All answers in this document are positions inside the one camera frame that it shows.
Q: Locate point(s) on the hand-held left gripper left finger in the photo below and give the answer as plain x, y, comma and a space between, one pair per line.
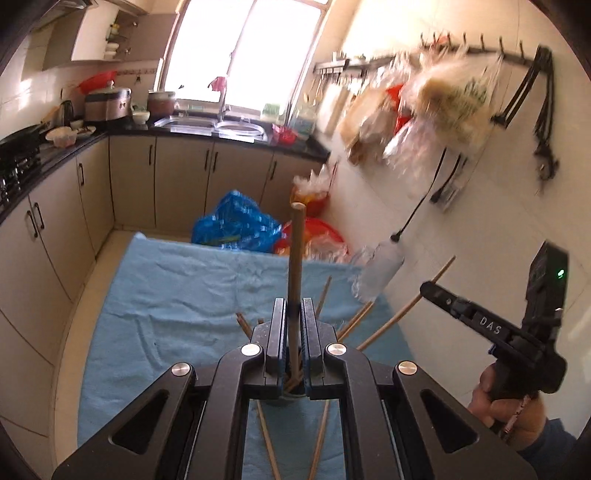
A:
278, 341

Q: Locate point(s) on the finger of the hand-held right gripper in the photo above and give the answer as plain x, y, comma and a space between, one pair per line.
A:
480, 321

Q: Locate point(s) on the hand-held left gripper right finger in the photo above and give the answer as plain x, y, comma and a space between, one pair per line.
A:
308, 341

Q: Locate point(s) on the dark perforated chopstick holder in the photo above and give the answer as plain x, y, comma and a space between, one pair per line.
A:
295, 397

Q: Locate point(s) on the person's right forearm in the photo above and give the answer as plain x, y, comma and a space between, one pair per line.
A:
549, 438

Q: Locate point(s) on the person's right hand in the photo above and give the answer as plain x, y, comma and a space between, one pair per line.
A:
501, 415

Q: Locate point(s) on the clear glass pitcher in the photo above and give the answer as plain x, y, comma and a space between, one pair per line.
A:
381, 272

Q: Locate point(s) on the red plastic basin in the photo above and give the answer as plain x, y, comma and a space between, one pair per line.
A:
323, 235

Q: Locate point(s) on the blue towel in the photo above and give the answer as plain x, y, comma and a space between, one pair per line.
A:
175, 300

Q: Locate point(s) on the blue plastic bag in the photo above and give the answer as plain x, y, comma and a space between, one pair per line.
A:
235, 221

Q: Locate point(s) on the clear bag with orange contents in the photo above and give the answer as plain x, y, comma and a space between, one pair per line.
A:
314, 194

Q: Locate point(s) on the small red container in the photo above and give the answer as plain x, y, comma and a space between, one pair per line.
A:
285, 134

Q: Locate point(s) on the steel kitchen sink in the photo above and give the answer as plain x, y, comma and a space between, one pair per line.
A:
240, 128

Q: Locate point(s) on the hanging plastic bags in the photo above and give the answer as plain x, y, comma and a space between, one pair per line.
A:
443, 101

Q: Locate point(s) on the green lidded container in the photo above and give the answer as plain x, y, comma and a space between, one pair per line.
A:
271, 113

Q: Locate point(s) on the beige kitchen cabinets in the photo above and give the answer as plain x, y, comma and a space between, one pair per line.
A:
60, 240

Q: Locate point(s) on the steel faucet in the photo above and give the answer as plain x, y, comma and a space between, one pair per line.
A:
224, 106

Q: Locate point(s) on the black kitchen countertop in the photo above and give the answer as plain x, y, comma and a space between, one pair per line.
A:
138, 130

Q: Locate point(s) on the brown ceramic pot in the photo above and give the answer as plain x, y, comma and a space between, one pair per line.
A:
161, 105

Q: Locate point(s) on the kitchen window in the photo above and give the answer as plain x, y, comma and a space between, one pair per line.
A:
277, 55

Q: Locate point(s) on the silver rice cooker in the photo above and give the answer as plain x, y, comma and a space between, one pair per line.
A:
108, 106

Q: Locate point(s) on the white bowl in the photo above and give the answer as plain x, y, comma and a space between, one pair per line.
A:
62, 136

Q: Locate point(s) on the steel kettle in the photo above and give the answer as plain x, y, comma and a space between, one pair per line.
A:
67, 113

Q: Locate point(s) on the red colander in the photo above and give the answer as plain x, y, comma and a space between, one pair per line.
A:
97, 82

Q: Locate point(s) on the black gas stove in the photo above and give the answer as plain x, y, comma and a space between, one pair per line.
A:
18, 157

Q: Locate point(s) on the black wall hook rail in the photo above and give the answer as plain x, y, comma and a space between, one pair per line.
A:
489, 51

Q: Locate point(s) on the steel utensil rail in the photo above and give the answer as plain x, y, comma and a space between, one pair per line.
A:
355, 63

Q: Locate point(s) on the wall cupboard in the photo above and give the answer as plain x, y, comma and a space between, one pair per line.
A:
92, 37

